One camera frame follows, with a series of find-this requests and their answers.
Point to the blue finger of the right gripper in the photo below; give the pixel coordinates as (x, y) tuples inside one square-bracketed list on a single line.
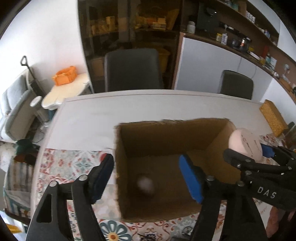
[(268, 150)]

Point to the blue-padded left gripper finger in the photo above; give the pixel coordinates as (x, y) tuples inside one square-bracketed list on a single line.
[(51, 220)]

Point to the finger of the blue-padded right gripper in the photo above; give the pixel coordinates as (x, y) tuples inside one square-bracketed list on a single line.
[(242, 219)]

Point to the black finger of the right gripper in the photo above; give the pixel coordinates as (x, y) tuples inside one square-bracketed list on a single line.
[(239, 161)]

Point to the pink doll head toy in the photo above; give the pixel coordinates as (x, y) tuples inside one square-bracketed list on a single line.
[(245, 142)]

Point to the silver round metal disc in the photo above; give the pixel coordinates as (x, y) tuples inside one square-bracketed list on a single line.
[(145, 185)]

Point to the person's hand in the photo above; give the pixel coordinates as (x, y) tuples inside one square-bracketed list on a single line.
[(275, 217)]

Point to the woven yellow tissue box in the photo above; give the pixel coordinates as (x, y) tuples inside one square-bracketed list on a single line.
[(273, 117)]

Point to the striped fabric chair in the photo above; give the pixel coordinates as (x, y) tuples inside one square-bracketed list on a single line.
[(17, 187)]

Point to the patterned floral table runner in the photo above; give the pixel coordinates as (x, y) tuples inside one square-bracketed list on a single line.
[(165, 171)]

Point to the right dark dining chair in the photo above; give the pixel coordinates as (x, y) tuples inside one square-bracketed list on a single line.
[(236, 85)]

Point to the dark dining chair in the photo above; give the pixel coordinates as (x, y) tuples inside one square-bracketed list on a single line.
[(132, 69), (236, 85)]

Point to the brown cardboard box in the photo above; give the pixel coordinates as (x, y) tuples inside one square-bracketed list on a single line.
[(152, 149)]

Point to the white lower cabinet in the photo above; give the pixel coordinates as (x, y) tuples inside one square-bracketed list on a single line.
[(201, 64)]

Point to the grey sofa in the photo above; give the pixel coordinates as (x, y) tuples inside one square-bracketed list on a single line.
[(16, 114)]

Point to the white cylindrical fan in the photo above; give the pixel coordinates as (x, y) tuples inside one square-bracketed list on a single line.
[(39, 111)]

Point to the cream side table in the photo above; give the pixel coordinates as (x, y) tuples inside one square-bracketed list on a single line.
[(80, 86)]

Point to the upright vacuum cleaner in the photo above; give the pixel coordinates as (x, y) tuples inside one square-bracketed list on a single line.
[(31, 80)]

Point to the orange plastic crate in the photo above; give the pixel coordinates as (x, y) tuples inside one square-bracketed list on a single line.
[(65, 76)]

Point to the left dark dining chair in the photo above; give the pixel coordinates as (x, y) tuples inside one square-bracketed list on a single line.
[(132, 69)]

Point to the dark glass display cabinet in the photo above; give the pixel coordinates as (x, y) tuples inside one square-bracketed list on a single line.
[(106, 26)]

